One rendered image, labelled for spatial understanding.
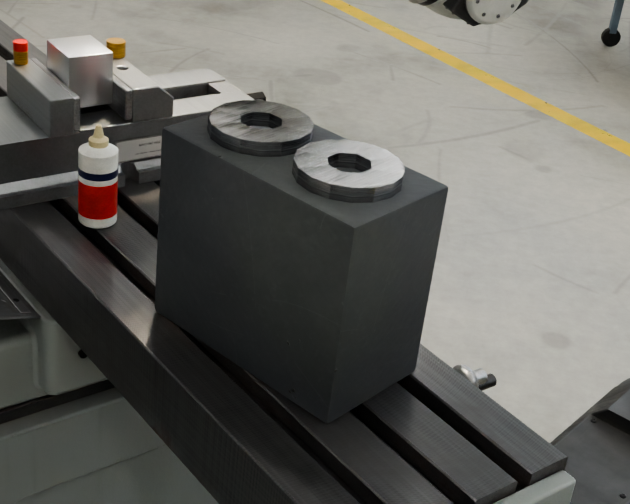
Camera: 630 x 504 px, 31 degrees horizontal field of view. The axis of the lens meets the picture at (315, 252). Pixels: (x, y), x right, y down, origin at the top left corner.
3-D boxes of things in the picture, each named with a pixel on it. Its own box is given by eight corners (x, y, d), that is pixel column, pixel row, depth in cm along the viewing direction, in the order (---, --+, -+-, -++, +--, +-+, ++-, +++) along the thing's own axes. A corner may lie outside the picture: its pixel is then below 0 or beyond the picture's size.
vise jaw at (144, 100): (124, 77, 135) (125, 46, 133) (173, 116, 126) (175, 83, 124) (78, 83, 132) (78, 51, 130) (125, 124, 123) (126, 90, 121)
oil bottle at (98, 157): (106, 208, 121) (107, 113, 115) (124, 224, 118) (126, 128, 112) (71, 216, 118) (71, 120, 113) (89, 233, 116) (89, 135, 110)
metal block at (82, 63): (89, 84, 129) (90, 34, 126) (112, 103, 125) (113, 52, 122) (47, 90, 126) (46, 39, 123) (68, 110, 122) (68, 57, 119)
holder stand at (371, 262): (245, 270, 112) (262, 83, 103) (417, 371, 100) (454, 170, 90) (152, 311, 104) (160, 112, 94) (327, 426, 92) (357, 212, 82)
